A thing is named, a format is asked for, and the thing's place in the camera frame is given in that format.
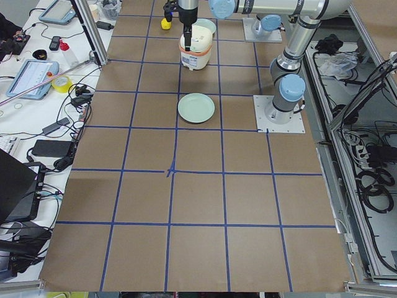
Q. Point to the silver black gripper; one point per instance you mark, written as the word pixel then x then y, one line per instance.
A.
pixel 187 19

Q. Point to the white toy rice cooker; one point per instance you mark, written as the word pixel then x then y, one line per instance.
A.
pixel 200 48

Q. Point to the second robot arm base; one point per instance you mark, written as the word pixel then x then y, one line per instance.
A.
pixel 266 24

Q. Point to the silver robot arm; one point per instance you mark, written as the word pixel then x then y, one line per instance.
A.
pixel 289 86

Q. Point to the light green plate far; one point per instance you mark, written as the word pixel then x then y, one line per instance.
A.
pixel 210 25

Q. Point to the light green plate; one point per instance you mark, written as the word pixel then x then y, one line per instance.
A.
pixel 196 108
pixel 210 25

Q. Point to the yellow toy potato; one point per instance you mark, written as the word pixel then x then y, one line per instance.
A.
pixel 165 24

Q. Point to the light green plate near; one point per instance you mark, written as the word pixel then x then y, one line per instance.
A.
pixel 196 108

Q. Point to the clear bottle red cap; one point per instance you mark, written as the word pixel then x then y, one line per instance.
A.
pixel 68 54

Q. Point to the blue teach pendant far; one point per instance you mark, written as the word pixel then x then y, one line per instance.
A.
pixel 59 12

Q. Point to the blue teach pendant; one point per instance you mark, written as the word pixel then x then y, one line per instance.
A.
pixel 59 12
pixel 34 79

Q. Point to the black remote phone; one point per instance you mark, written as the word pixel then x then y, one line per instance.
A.
pixel 55 43

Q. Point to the yellow tape roll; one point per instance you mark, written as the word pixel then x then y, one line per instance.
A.
pixel 61 84

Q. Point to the black cloth bundle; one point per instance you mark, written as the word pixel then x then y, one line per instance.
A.
pixel 329 45

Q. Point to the black round small dish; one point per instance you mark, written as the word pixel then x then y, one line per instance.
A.
pixel 40 54

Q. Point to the crumpled white cloth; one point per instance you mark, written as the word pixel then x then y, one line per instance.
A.
pixel 339 66

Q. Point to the blue teach pendant near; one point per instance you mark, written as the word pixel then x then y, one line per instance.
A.
pixel 34 79

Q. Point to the black power adapter box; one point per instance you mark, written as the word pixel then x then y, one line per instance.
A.
pixel 51 148

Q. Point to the white power strip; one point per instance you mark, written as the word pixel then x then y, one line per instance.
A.
pixel 358 150

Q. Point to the black laptop computer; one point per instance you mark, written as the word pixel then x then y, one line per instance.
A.
pixel 21 184

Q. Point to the aluminium frame post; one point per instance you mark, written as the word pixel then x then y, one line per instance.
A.
pixel 90 29

